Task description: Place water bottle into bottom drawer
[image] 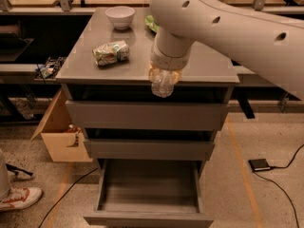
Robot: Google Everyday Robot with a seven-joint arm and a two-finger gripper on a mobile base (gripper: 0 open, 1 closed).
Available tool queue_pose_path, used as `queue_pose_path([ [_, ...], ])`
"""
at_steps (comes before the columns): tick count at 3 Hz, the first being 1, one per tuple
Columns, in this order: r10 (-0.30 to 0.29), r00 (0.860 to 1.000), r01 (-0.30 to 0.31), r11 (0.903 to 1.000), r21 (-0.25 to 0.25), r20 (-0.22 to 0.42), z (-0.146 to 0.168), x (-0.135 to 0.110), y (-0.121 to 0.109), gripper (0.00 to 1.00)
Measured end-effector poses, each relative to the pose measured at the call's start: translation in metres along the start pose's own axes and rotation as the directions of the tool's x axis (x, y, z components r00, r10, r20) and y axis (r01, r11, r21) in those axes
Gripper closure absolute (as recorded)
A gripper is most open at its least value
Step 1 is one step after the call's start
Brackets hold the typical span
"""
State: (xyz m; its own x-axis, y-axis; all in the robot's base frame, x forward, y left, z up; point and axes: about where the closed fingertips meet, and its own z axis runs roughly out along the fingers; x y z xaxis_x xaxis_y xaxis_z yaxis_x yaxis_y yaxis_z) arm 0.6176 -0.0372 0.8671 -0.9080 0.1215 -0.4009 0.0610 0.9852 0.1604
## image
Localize grey open bottom drawer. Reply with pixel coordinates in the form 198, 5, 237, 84
84, 160, 212, 228

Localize black floor cable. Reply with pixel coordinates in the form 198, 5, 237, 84
37, 167, 100, 228

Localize grey middle drawer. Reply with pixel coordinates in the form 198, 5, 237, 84
84, 139, 215, 161

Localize grey side shelf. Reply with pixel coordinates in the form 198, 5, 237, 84
0, 63, 65, 86
234, 66, 275, 87

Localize green chip bag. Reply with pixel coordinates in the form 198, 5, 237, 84
144, 15, 159, 33

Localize black object on floor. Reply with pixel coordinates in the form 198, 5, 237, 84
6, 163, 33, 180

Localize grey top drawer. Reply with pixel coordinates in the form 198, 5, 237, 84
66, 101, 228, 131

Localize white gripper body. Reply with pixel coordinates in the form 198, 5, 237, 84
150, 27, 194, 70

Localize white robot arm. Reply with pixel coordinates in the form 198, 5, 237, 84
149, 0, 304, 100

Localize grey side shelf left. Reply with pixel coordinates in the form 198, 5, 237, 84
0, 63, 65, 86

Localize black pedal cable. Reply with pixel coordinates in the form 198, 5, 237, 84
253, 143, 304, 228

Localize clear plastic water bottle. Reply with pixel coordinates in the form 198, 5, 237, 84
148, 64, 181, 98

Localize white bowl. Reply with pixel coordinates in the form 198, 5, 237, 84
105, 6, 135, 29

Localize grey side shelf right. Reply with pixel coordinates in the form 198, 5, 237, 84
234, 66, 275, 87

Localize crushed green white can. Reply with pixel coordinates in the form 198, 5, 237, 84
92, 40, 130, 67

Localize white red sneaker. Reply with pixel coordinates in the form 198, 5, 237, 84
0, 187, 43, 212

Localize grey drawer cabinet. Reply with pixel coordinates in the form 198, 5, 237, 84
57, 8, 238, 228

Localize cardboard box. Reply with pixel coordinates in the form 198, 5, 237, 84
31, 89, 92, 162

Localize black foot pedal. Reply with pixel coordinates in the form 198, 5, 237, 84
248, 159, 271, 172

